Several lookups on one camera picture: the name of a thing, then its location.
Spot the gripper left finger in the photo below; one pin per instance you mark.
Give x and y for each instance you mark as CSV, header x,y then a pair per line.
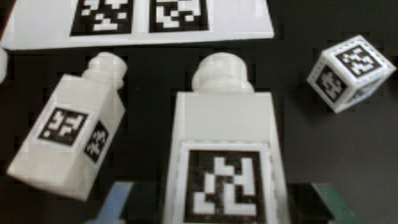
x,y
109,215

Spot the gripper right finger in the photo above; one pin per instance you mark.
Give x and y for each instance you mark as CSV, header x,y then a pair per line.
x,y
342,213

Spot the white chair leg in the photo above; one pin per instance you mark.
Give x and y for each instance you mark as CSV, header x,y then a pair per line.
x,y
226,184
61,155

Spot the white tagged cube nut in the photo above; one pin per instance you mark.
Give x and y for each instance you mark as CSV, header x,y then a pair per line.
x,y
351,71

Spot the white marker base plate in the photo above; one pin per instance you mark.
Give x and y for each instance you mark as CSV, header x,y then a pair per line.
x,y
81,23

